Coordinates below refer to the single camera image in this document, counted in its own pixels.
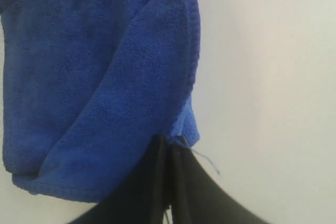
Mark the blue microfiber towel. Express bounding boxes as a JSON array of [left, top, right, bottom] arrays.
[[1, 0, 200, 202]]

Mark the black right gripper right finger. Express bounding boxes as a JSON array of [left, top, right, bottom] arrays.
[[167, 136, 265, 224]]

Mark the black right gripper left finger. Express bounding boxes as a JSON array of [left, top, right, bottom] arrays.
[[71, 135, 167, 224]]

